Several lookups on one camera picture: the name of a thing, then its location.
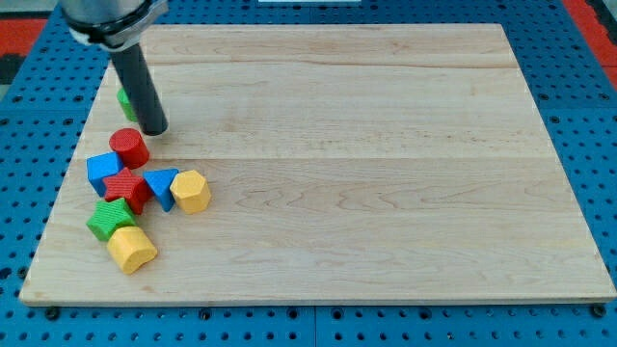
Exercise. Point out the green circle block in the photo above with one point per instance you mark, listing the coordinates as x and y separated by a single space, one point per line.
125 105

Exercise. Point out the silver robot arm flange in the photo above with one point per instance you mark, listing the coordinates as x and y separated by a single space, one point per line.
114 25

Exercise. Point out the red star block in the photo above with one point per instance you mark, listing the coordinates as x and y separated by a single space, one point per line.
130 187

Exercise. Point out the red circle block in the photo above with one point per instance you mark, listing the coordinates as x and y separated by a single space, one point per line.
130 146

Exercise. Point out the green star block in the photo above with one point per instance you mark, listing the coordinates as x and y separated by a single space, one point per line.
108 216

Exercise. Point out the light wooden board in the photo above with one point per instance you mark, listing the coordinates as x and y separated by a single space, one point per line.
349 165

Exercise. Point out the yellow hexagon block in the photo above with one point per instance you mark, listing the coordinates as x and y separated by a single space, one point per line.
191 192

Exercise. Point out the blue triangle block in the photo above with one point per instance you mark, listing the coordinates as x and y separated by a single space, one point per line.
159 182

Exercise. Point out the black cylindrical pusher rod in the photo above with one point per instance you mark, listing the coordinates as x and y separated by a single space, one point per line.
132 69

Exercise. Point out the yellow heart block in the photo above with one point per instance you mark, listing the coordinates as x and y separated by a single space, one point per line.
131 248

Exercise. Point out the blue cube block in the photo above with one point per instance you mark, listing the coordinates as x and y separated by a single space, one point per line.
100 167

